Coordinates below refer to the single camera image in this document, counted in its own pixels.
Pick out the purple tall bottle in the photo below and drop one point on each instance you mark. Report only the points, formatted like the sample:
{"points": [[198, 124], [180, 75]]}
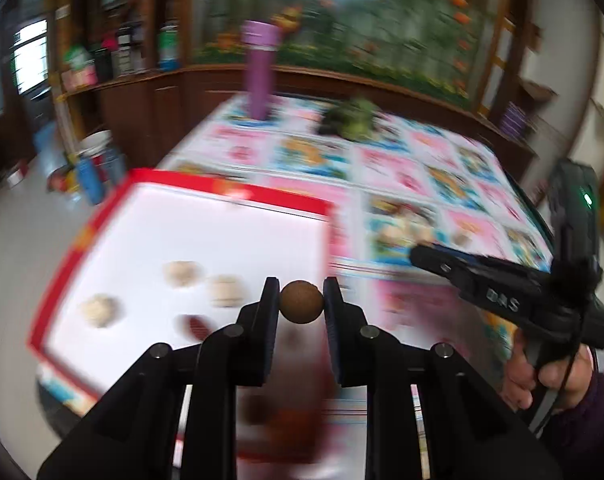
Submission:
{"points": [[259, 75]]}

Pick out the green bok choy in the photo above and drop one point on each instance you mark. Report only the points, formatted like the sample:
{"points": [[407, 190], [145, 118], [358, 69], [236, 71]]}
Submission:
{"points": [[352, 120]]}

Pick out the wooden display cabinet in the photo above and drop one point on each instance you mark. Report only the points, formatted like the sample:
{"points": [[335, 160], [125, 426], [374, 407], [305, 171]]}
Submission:
{"points": [[147, 110]]}

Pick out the white bucket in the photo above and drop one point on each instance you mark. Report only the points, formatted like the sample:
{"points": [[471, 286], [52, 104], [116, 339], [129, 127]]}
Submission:
{"points": [[98, 146]]}

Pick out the pale walnut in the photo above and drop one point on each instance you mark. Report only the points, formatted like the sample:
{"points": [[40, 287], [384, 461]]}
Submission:
{"points": [[183, 274], [100, 311], [227, 291]]}

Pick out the blue bag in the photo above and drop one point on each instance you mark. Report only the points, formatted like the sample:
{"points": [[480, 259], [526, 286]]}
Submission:
{"points": [[48, 152]]}

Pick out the red-edged white box lid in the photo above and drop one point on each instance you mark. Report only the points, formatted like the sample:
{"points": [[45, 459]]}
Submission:
{"points": [[182, 230]]}

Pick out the purple spray can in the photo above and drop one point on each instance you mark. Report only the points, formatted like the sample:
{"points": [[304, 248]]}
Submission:
{"points": [[519, 122]]}

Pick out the person's right forearm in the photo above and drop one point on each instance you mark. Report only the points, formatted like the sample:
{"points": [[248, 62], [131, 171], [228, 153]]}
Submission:
{"points": [[592, 435]]}

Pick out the green and pink package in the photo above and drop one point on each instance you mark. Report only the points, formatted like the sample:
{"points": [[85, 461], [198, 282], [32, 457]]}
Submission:
{"points": [[79, 67]]}

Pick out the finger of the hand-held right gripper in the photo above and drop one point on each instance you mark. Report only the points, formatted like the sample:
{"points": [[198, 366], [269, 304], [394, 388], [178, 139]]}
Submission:
{"points": [[512, 264], [439, 266]]}

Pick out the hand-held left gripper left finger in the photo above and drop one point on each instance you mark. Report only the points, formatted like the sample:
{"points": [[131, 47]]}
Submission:
{"points": [[271, 330]]}

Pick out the green and white can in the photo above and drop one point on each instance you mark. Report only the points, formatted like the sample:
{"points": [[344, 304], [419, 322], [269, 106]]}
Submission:
{"points": [[169, 47]]}

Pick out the printed plaid tablecloth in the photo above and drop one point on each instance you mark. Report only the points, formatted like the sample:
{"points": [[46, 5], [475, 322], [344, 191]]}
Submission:
{"points": [[432, 160]]}

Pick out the blue bottle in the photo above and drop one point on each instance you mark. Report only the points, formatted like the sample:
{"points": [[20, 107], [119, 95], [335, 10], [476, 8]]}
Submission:
{"points": [[91, 180]]}

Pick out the dark red date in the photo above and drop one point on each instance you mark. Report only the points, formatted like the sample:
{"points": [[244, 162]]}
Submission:
{"points": [[194, 327]]}

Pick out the window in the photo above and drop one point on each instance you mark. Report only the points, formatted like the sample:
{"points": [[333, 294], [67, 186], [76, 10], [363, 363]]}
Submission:
{"points": [[31, 57]]}

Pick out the person's right hand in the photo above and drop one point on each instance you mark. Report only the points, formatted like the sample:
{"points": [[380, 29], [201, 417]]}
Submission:
{"points": [[522, 385]]}

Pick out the brown longan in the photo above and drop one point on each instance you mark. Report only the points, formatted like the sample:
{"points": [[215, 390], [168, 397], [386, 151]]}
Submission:
{"points": [[302, 301]]}

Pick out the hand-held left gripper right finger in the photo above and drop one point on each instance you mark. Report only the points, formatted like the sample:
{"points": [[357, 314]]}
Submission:
{"points": [[333, 330]]}

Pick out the floral glass panel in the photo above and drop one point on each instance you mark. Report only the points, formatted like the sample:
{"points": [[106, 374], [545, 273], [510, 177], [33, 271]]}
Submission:
{"points": [[382, 25]]}

